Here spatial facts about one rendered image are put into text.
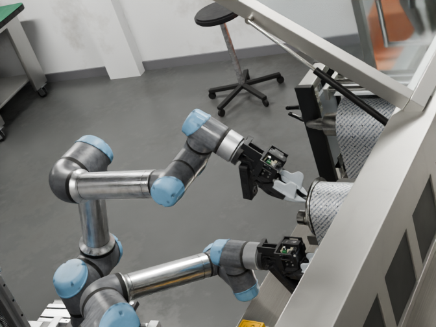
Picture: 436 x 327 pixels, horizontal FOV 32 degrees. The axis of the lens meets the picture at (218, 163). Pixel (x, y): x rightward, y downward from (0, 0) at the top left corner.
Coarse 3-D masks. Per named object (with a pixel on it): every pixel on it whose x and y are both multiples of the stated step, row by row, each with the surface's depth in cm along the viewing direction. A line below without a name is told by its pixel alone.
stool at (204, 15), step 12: (204, 12) 509; (216, 12) 502; (228, 12) 495; (204, 24) 497; (216, 24) 494; (228, 36) 515; (228, 48) 519; (240, 72) 529; (240, 84) 533; (228, 96) 528; (264, 96) 514
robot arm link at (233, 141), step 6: (228, 132) 192; (234, 132) 193; (228, 138) 191; (234, 138) 191; (240, 138) 192; (222, 144) 191; (228, 144) 191; (234, 144) 191; (240, 144) 191; (222, 150) 191; (228, 150) 191; (234, 150) 191; (222, 156) 193; (228, 156) 192
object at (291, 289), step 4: (272, 264) 202; (268, 268) 203; (272, 268) 202; (276, 268) 202; (272, 272) 203; (276, 272) 202; (280, 272) 202; (276, 276) 203; (280, 276) 202; (284, 276) 202; (280, 280) 203; (284, 280) 202; (288, 280) 202; (292, 280) 203; (296, 280) 204; (284, 284) 203; (288, 284) 203; (292, 284) 203; (296, 284) 203; (288, 288) 204; (292, 288) 203; (292, 292) 204
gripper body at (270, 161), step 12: (252, 144) 190; (240, 156) 193; (252, 156) 190; (264, 156) 189; (276, 156) 190; (252, 168) 193; (264, 168) 189; (276, 168) 190; (252, 180) 193; (264, 180) 192
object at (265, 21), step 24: (216, 0) 144; (240, 0) 142; (264, 24) 143; (288, 24) 142; (288, 48) 142; (312, 48) 141; (336, 48) 141; (360, 72) 139; (432, 72) 145; (384, 96) 140; (408, 96) 138; (384, 120) 141
